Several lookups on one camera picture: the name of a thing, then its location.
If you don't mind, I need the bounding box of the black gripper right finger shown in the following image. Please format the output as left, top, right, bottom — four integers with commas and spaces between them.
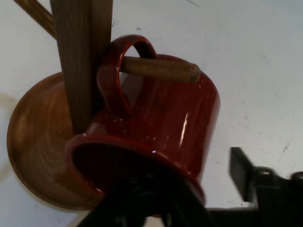
229, 146, 303, 227

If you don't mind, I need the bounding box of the red enamel mug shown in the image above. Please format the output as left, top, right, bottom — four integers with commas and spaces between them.
65, 35, 221, 218

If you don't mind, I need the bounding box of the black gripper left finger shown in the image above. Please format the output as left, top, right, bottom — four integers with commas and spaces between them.
80, 175, 214, 227

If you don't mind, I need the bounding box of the brown wooden mug tree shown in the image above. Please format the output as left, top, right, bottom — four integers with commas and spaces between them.
6, 0, 201, 211

